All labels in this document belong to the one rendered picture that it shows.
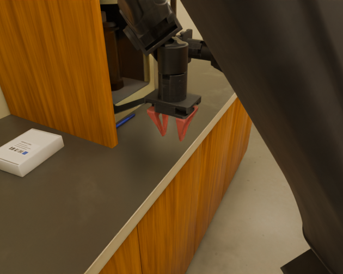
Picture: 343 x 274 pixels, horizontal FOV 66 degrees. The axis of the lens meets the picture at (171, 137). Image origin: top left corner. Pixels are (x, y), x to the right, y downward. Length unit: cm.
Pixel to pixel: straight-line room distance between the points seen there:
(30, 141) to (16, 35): 32
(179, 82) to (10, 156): 53
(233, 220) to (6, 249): 147
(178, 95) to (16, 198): 47
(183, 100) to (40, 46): 49
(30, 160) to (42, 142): 8
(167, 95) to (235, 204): 154
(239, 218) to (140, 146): 120
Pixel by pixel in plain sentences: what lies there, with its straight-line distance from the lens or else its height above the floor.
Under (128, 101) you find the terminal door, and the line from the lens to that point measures 93.
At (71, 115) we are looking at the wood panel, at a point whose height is 102.
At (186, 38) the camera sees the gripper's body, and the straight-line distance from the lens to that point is 85.
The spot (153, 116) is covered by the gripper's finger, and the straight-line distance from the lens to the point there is 54.
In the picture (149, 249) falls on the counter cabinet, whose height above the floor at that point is 68.
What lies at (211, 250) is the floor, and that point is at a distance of 171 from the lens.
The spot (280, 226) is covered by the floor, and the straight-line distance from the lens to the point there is 193.
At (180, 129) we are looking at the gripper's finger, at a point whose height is 113.
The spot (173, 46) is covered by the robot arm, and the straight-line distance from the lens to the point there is 49.
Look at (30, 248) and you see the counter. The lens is 63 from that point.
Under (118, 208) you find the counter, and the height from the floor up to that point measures 94.
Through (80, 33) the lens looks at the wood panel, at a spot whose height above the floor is 127.
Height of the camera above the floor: 140
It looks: 32 degrees down
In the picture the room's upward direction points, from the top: straight up
